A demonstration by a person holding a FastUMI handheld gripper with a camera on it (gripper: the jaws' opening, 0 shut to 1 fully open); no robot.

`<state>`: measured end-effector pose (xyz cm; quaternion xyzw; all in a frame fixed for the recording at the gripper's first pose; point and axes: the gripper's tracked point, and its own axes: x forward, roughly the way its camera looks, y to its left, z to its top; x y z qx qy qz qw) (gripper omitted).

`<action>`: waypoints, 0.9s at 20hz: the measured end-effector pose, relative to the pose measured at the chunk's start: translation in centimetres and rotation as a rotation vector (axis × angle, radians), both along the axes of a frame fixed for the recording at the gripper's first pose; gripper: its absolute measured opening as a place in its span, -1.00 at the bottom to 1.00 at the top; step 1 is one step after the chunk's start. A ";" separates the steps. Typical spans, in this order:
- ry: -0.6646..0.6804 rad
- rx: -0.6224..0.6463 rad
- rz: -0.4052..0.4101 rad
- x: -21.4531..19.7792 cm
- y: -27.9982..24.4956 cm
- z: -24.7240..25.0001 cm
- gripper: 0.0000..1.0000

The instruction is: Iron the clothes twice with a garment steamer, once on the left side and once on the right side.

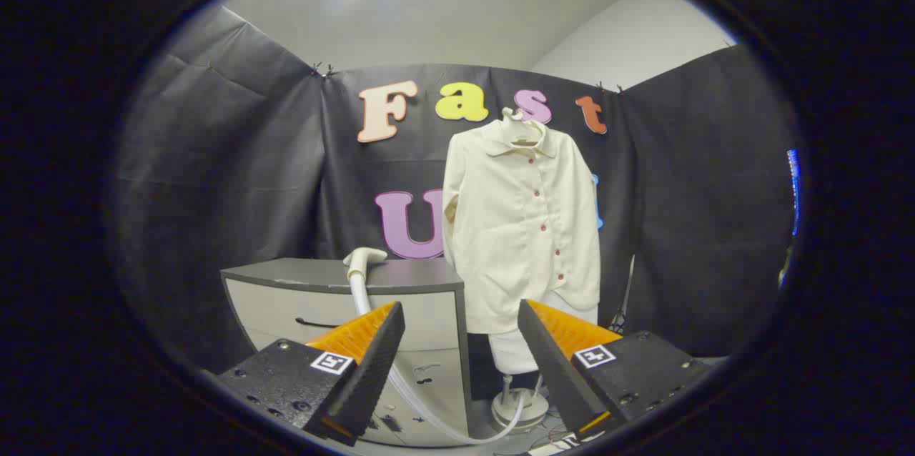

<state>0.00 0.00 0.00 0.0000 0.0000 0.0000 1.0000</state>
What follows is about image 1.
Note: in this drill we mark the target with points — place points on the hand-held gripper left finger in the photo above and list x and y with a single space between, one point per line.
372 370

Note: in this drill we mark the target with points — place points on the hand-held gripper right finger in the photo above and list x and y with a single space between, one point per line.
550 370

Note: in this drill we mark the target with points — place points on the cream garment steamer head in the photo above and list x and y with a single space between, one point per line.
361 257

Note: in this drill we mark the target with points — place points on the cream button-up shirt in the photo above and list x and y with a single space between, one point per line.
515 227

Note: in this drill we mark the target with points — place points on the white dress form stand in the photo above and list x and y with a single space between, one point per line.
511 356

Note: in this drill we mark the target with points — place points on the black stand pole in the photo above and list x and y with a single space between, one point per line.
627 291

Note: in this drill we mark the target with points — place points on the grey drawer cabinet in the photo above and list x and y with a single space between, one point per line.
286 299

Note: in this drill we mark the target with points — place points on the black backdrop cloth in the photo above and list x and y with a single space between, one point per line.
250 156

